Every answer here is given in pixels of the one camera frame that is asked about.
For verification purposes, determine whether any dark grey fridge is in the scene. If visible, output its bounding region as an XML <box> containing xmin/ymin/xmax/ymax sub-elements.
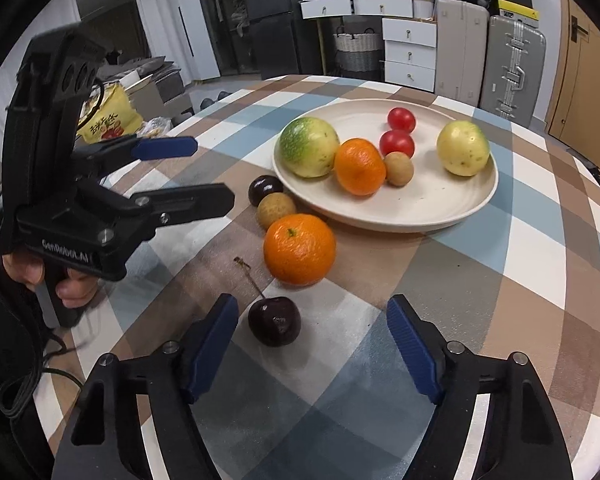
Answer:
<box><xmin>235</xmin><ymin>0</ymin><xmax>326</xmax><ymax>78</ymax></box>

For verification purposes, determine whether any dark cherry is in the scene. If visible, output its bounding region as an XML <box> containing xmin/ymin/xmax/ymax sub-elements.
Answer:
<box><xmin>248</xmin><ymin>175</ymin><xmax>284</xmax><ymax>207</ymax></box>
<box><xmin>234</xmin><ymin>256</ymin><xmax>302</xmax><ymax>348</ymax></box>

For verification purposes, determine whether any pile of clothes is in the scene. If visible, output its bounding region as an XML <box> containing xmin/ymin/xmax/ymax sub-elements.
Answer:
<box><xmin>100</xmin><ymin>55</ymin><xmax>181</xmax><ymax>86</ymax></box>

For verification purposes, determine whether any dark glass cabinet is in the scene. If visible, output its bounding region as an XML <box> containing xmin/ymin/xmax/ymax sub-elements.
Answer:
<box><xmin>192</xmin><ymin>0</ymin><xmax>251</xmax><ymax>81</ymax></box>

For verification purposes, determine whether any black cable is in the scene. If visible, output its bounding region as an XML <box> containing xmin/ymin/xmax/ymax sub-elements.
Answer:
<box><xmin>0</xmin><ymin>325</ymin><xmax>88</xmax><ymax>418</ymax></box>

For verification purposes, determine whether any brown longan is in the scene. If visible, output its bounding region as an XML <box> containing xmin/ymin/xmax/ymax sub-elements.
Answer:
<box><xmin>257</xmin><ymin>192</ymin><xmax>297</xmax><ymax>228</ymax></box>
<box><xmin>383</xmin><ymin>152</ymin><xmax>415</xmax><ymax>187</ymax></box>

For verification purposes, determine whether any yellow and black shoe box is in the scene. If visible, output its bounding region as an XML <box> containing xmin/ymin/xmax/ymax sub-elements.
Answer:
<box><xmin>495</xmin><ymin>0</ymin><xmax>540</xmax><ymax>28</ymax></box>

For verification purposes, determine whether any red tomato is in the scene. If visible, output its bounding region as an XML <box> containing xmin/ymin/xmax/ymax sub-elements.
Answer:
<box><xmin>387</xmin><ymin>107</ymin><xmax>417</xmax><ymax>132</ymax></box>
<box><xmin>379</xmin><ymin>130</ymin><xmax>415</xmax><ymax>158</ymax></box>

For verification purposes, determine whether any checked tablecloth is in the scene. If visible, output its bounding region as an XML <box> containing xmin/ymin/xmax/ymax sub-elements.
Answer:
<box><xmin>32</xmin><ymin>74</ymin><xmax>600</xmax><ymax>480</ymax></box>

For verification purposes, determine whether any person's left forearm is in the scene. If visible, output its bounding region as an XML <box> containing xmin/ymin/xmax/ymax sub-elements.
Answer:
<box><xmin>0</xmin><ymin>280</ymin><xmax>48</xmax><ymax>480</ymax></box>

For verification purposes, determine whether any yellow spotted passion fruit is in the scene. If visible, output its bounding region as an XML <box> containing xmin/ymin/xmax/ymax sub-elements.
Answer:
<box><xmin>436</xmin><ymin>120</ymin><xmax>491</xmax><ymax>177</ymax></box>

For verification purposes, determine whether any beige suitcase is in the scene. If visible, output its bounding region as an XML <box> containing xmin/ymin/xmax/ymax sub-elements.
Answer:
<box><xmin>434</xmin><ymin>0</ymin><xmax>490</xmax><ymax>107</ymax></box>

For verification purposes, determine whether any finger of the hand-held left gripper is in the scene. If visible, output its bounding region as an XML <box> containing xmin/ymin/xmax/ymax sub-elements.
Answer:
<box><xmin>72</xmin><ymin>135</ymin><xmax>199</xmax><ymax>186</ymax></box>
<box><xmin>100</xmin><ymin>182</ymin><xmax>236</xmax><ymax>233</ymax></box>

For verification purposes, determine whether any green yellow passion fruit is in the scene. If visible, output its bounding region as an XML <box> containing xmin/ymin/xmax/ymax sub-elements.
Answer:
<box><xmin>279</xmin><ymin>117</ymin><xmax>341</xmax><ymax>179</ymax></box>

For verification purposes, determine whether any yellow printed bag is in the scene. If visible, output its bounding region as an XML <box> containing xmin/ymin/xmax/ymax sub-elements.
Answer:
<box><xmin>76</xmin><ymin>82</ymin><xmax>145</xmax><ymax>142</ymax></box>

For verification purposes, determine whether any large cardboard box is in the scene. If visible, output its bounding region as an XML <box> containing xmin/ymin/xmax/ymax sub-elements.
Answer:
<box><xmin>120</xmin><ymin>72</ymin><xmax>186</xmax><ymax>121</ymax></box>

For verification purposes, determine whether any wooden door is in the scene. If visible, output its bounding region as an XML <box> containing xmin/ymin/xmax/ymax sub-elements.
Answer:
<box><xmin>545</xmin><ymin>0</ymin><xmax>600</xmax><ymax>161</ymax></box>

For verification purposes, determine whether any white drawer chest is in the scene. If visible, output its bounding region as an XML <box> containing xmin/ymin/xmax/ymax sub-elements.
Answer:
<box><xmin>382</xmin><ymin>17</ymin><xmax>438</xmax><ymax>93</ymax></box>

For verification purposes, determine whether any woven basket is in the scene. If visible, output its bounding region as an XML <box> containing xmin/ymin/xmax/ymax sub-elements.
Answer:
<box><xmin>332</xmin><ymin>30</ymin><xmax>382</xmax><ymax>73</ymax></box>

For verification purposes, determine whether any person's left hand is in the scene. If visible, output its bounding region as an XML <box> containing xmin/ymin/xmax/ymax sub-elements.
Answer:
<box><xmin>1</xmin><ymin>249</ymin><xmax>100</xmax><ymax>309</ymax></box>

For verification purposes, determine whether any orange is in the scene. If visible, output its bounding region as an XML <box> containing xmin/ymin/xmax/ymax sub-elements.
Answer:
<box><xmin>263</xmin><ymin>213</ymin><xmax>337</xmax><ymax>287</ymax></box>
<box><xmin>334</xmin><ymin>138</ymin><xmax>387</xmax><ymax>197</ymax></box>

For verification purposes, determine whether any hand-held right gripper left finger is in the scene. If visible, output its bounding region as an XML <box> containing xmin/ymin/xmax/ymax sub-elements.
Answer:
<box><xmin>50</xmin><ymin>292</ymin><xmax>241</xmax><ymax>480</ymax></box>

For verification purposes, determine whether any silver suitcase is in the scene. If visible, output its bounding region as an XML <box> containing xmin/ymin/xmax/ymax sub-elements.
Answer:
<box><xmin>480</xmin><ymin>14</ymin><xmax>547</xmax><ymax>128</ymax></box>

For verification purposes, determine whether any dark door handle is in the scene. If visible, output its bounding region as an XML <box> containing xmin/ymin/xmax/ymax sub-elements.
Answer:
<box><xmin>570</xmin><ymin>15</ymin><xmax>591</xmax><ymax>43</ymax></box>

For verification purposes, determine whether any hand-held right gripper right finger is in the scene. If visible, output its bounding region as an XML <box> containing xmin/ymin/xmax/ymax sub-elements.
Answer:
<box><xmin>386</xmin><ymin>294</ymin><xmax>573</xmax><ymax>480</ymax></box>

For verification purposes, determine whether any cream round plate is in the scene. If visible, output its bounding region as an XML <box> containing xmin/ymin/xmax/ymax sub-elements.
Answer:
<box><xmin>272</xmin><ymin>98</ymin><xmax>499</xmax><ymax>233</ymax></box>

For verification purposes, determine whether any white wardrobe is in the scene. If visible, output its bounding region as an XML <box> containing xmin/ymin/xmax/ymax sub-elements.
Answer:
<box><xmin>147</xmin><ymin>0</ymin><xmax>221</xmax><ymax>83</ymax></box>

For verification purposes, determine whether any white desk with drawers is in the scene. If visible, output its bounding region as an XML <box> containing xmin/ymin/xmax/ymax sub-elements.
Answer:
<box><xmin>300</xmin><ymin>0</ymin><xmax>438</xmax><ymax>76</ymax></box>

